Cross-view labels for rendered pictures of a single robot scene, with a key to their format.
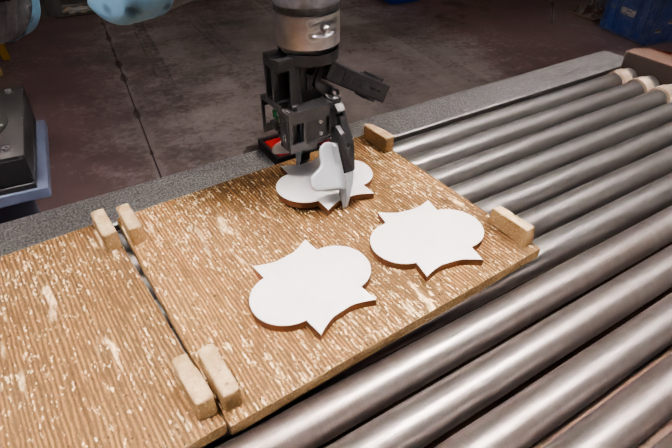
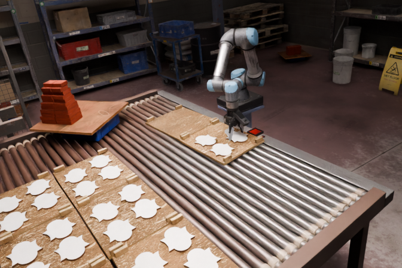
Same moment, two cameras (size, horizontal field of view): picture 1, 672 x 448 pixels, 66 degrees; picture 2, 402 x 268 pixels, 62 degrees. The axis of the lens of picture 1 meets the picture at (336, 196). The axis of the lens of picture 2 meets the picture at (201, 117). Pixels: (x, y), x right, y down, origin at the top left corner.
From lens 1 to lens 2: 1.95 m
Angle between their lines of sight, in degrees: 73
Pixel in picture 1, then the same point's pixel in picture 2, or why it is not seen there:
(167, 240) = (214, 127)
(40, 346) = (189, 124)
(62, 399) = (182, 128)
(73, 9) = not seen: outside the picture
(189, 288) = (203, 131)
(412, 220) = (225, 147)
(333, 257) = (212, 140)
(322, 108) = (228, 118)
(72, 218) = (221, 118)
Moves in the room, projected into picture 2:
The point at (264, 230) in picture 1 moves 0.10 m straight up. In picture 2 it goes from (219, 134) to (218, 120)
